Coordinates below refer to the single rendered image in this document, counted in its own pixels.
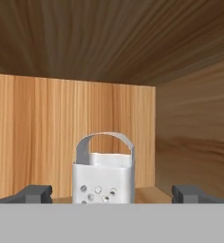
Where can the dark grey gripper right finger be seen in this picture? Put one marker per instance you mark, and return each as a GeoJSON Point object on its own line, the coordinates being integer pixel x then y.
{"type": "Point", "coordinates": [188, 193]}

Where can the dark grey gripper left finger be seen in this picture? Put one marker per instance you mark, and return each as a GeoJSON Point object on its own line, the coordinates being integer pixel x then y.
{"type": "Point", "coordinates": [34, 193]}

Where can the silver metal cheese grater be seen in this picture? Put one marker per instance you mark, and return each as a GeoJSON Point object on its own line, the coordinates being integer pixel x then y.
{"type": "Point", "coordinates": [102, 180]}

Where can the wooden cabinet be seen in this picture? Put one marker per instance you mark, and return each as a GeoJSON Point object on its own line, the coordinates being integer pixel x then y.
{"type": "Point", "coordinates": [110, 63]}

